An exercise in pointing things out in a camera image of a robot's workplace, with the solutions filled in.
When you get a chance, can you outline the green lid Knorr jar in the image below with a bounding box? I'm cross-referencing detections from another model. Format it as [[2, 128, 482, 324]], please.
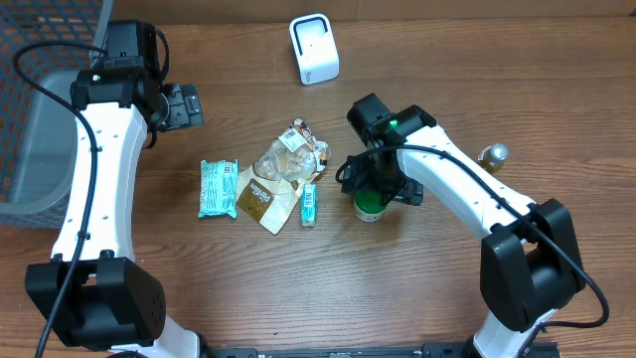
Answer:
[[353, 191, 387, 223]]

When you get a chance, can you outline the small Kleenex tissue pack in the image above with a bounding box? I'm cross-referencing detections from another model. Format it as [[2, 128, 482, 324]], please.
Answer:
[[301, 183, 318, 227]]

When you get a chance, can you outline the teal wet wipes pack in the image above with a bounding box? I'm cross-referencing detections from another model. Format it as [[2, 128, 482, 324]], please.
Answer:
[[198, 160, 239, 219]]

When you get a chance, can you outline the yellow dish soap bottle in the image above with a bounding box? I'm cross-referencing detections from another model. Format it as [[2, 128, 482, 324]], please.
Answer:
[[477, 143, 509, 174]]

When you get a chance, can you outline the brown Panfree bread bag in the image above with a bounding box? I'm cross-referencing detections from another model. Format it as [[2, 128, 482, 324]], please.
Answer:
[[237, 117, 331, 235]]

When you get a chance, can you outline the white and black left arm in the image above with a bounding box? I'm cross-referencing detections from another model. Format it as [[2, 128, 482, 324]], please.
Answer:
[[25, 21, 211, 357]]

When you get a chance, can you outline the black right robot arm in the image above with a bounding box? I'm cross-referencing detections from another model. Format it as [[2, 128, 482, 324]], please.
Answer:
[[337, 93, 585, 357]]

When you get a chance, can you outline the white barcode scanner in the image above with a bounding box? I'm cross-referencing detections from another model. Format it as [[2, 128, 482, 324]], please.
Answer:
[[289, 13, 340, 86]]

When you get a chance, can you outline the grey plastic mesh basket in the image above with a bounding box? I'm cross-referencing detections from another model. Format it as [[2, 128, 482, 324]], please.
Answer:
[[1, 0, 113, 228]]

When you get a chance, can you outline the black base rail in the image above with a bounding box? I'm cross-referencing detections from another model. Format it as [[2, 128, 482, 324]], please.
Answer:
[[201, 343, 480, 358]]

